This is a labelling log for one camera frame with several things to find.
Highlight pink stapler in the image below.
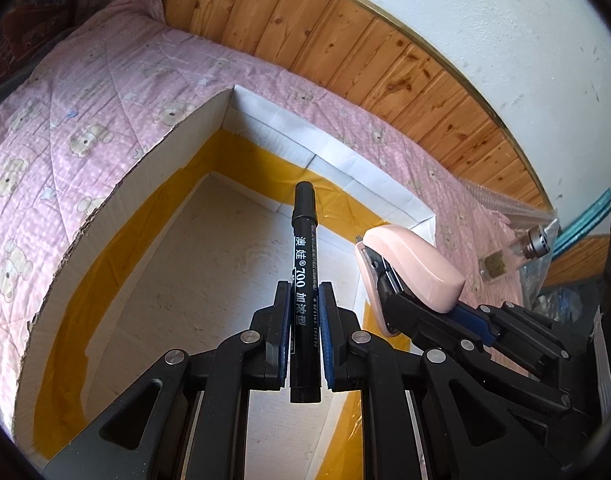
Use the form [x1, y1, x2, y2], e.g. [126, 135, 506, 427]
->
[354, 224, 465, 337]

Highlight black marker pen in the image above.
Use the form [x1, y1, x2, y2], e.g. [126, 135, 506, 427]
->
[290, 181, 321, 404]

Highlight wooden wall panelling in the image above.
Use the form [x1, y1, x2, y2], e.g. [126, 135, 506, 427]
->
[120, 0, 611, 286]

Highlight glass jar with lid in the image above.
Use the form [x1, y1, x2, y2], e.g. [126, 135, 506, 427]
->
[479, 226, 551, 282]

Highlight white cardboard box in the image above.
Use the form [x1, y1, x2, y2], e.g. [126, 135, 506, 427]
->
[14, 86, 435, 463]

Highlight blue plastic strips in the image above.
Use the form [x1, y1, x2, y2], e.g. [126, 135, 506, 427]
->
[552, 188, 611, 260]

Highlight bubble wrap sheet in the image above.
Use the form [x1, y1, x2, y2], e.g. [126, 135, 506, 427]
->
[464, 180, 560, 308]

